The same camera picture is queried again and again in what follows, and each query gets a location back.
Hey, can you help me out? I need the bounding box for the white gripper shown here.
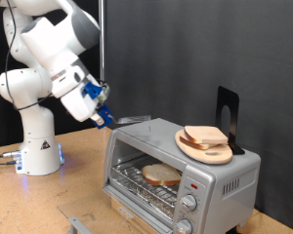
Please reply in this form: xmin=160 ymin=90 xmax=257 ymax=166
xmin=51 ymin=65 xmax=105 ymax=127

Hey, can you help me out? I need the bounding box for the metal spatula with blue block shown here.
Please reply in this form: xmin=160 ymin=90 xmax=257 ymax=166
xmin=93 ymin=104 xmax=152 ymax=131

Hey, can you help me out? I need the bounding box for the white bread slice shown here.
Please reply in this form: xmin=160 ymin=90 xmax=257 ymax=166
xmin=179 ymin=134 xmax=219 ymax=151
xmin=142 ymin=162 xmax=183 ymax=187
xmin=184 ymin=125 xmax=230 ymax=146

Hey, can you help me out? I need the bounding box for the glass oven door with handle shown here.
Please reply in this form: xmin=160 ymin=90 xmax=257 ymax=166
xmin=57 ymin=185 xmax=174 ymax=234

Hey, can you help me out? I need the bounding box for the silver oven knob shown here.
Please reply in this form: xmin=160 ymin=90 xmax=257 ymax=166
xmin=175 ymin=217 xmax=193 ymax=234
xmin=180 ymin=193 xmax=198 ymax=213

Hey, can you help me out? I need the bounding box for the silver toaster oven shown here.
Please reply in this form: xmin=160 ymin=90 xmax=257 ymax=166
xmin=103 ymin=117 xmax=262 ymax=234

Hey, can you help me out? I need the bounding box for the black fabric backdrop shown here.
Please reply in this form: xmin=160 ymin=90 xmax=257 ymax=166
xmin=0 ymin=0 xmax=102 ymax=149

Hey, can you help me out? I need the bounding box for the vertical metal pole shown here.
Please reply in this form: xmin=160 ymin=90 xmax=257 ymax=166
xmin=98 ymin=0 xmax=106 ymax=86

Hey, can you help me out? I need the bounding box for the gray fabric backdrop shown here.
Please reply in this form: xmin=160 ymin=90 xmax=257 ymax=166
xmin=105 ymin=0 xmax=293 ymax=233

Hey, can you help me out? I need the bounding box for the round wooden cutting board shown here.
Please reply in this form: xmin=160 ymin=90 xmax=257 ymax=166
xmin=175 ymin=129 xmax=234 ymax=166

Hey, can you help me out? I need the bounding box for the black metal bookend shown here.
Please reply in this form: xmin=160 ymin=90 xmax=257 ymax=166
xmin=215 ymin=85 xmax=246 ymax=156

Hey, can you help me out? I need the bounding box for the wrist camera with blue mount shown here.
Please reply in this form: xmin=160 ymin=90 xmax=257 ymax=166
xmin=81 ymin=81 xmax=111 ymax=102

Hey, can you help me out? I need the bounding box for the black camera cable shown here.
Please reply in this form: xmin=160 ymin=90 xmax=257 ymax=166
xmin=3 ymin=0 xmax=57 ymax=111

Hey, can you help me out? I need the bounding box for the wire oven rack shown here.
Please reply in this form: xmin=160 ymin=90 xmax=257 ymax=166
xmin=110 ymin=155 xmax=184 ymax=217

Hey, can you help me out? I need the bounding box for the base cable with silver connector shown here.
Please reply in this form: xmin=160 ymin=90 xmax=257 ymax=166
xmin=0 ymin=149 xmax=22 ymax=160

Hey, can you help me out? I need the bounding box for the black base cable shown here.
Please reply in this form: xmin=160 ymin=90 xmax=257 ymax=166
xmin=0 ymin=159 xmax=19 ymax=167

